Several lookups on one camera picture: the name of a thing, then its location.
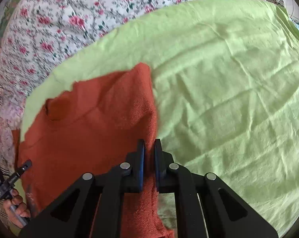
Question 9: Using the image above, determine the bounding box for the light green bed sheet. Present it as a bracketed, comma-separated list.
[21, 0, 299, 237]

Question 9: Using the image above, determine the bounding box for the orange knit sweater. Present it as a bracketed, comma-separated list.
[15, 63, 174, 237]

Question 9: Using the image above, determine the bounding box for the pastel floral pillow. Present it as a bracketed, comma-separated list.
[0, 99, 25, 172]

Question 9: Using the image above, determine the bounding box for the white floral rose bedspread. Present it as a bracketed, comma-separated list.
[0, 0, 285, 103]

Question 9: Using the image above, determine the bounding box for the person's left hand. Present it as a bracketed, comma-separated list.
[3, 189, 31, 228]

